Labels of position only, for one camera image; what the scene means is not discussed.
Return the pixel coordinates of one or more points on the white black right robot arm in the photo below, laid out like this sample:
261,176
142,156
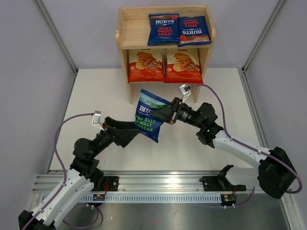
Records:
274,170

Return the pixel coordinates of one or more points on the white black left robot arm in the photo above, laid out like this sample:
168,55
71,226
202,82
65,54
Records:
82,177

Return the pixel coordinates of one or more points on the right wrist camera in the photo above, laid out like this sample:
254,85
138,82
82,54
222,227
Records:
185,89

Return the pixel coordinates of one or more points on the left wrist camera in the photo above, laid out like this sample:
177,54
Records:
96,119

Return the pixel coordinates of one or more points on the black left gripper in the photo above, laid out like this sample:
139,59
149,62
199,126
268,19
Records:
122,134

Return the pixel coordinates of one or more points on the blue sea salt vinegar bag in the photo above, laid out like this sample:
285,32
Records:
147,124

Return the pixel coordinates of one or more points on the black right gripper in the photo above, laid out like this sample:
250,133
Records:
170,114

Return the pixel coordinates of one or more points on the wooden two-tier shelf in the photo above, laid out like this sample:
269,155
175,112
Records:
133,29

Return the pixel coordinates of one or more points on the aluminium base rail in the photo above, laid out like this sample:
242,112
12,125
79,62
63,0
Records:
157,186

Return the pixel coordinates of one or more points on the aluminium frame post left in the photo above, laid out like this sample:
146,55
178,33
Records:
52,27

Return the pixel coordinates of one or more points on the aluminium frame post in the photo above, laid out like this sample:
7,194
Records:
52,27
269,24

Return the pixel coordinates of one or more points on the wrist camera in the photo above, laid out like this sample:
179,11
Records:
185,89
96,119

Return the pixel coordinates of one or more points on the aluminium frame post right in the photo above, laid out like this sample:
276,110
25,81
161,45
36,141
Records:
269,24

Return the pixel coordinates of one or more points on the cassava chips bag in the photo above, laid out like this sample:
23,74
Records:
183,66
146,65

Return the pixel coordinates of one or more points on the blue spicy chilli bag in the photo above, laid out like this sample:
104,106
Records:
164,29
193,31

